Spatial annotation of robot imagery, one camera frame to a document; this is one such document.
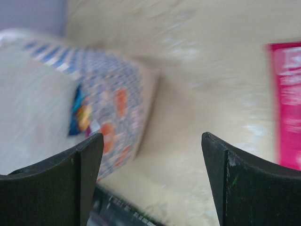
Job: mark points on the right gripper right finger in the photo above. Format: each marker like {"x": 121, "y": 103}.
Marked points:
{"x": 248, "y": 190}

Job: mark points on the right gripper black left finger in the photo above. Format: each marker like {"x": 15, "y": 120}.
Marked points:
{"x": 57, "y": 191}

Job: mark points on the checkered paper bag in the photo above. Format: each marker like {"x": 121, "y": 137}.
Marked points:
{"x": 39, "y": 74}

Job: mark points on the pink chips bag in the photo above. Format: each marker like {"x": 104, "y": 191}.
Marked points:
{"x": 285, "y": 69}

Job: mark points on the assorted candy packets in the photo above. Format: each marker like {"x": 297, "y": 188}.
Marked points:
{"x": 81, "y": 115}

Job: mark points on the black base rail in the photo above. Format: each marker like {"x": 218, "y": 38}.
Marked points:
{"x": 111, "y": 210}

